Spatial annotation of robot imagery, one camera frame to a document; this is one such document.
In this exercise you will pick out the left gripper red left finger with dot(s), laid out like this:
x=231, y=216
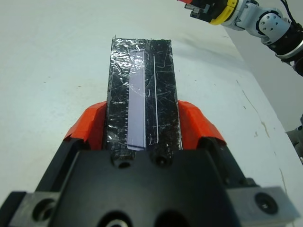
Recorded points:
x=87, y=125

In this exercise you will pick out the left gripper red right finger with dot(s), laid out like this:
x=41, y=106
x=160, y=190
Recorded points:
x=198, y=125

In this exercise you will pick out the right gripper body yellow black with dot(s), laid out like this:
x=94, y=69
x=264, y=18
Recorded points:
x=213, y=11

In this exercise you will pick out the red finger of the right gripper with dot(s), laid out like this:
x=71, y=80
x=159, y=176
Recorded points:
x=185, y=1

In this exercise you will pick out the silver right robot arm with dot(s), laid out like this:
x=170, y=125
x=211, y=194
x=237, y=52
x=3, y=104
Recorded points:
x=270, y=23

